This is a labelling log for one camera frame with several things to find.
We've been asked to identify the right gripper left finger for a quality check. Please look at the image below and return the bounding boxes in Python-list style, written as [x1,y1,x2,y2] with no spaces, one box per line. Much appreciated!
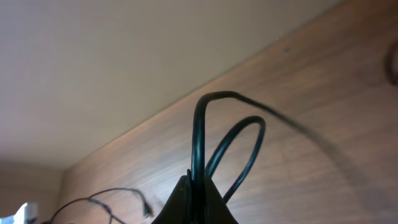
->
[152,169,192,224]

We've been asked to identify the separated thin black cable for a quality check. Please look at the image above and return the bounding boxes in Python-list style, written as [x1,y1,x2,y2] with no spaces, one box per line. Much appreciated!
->
[40,187,154,224]

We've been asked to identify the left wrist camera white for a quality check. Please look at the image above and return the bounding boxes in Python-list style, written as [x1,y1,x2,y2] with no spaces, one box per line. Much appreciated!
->
[1,202,39,224]

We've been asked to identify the black cable bundle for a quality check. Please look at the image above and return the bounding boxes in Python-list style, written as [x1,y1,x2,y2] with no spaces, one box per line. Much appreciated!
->
[190,90,352,205]

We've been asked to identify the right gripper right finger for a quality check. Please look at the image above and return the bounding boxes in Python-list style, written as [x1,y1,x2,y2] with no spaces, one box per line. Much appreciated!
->
[204,177,238,224]

